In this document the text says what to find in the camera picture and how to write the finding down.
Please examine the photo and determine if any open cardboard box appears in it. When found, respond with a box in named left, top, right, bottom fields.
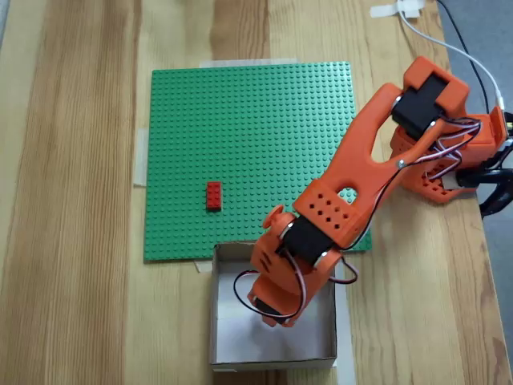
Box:
left=208, top=240, right=338, bottom=372

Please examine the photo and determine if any red lego block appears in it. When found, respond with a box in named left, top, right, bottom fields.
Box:
left=205, top=180, right=224, bottom=212

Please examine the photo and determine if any green lego baseplate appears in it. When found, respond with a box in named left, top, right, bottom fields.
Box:
left=143, top=60, right=374, bottom=264

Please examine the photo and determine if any black table clamp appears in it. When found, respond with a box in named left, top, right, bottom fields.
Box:
left=454, top=150, right=513, bottom=220

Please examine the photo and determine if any white tape piece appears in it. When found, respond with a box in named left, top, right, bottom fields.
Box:
left=369, top=0, right=426, bottom=20

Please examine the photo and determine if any white usb cable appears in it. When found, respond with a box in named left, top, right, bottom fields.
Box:
left=396, top=7, right=507, bottom=114

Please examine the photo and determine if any black power cable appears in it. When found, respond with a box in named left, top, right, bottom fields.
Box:
left=436, top=0, right=491, bottom=117

